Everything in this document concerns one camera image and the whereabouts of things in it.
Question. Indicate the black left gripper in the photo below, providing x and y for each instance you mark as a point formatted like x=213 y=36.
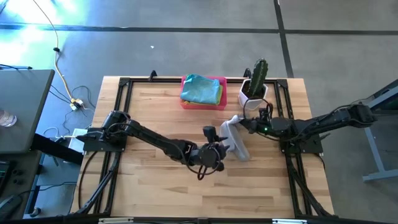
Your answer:
x=208 y=155

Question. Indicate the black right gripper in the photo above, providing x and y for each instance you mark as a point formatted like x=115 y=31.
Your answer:
x=264 y=126

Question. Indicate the grey microfiber towel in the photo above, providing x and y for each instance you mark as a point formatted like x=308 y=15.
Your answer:
x=233 y=137

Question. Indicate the pink plastic bin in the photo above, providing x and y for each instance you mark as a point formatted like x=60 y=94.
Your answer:
x=224 y=99

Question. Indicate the blue microfiber towel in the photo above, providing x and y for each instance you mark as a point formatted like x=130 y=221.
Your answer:
x=200 y=90

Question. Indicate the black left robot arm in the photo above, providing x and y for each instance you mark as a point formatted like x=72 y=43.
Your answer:
x=149 y=137

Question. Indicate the white faceted plant pot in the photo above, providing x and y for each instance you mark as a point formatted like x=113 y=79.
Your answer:
x=248 y=101

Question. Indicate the green cactus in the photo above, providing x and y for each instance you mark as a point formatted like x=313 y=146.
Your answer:
x=258 y=76

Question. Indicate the grey metal desk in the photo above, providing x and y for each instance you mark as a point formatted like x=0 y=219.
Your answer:
x=377 y=155

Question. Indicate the white box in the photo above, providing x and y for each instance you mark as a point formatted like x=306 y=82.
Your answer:
x=74 y=141

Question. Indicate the white power plug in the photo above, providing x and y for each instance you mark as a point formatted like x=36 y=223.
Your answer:
x=76 y=104

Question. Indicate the black bar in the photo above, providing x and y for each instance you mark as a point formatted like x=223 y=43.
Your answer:
x=53 y=149

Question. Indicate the dark grey side table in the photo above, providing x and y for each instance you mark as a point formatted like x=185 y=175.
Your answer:
x=25 y=109

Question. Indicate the black caster wheel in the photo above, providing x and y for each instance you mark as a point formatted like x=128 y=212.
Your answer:
x=35 y=212

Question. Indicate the clear drinking glass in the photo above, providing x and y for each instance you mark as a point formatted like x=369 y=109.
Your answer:
x=6 y=119

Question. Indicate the black controller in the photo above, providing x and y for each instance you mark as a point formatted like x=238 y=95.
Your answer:
x=3 y=175

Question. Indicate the black frame clamp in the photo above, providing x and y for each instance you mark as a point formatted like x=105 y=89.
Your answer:
x=247 y=73
x=152 y=75

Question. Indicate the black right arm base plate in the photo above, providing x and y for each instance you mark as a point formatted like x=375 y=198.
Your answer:
x=311 y=146

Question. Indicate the black aluminium table frame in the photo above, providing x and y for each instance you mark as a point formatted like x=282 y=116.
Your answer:
x=155 y=80

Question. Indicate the silver metal bracket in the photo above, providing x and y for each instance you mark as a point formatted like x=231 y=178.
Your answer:
x=115 y=221
x=289 y=221

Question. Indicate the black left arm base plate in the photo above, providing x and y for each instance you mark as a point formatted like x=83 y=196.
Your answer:
x=93 y=146

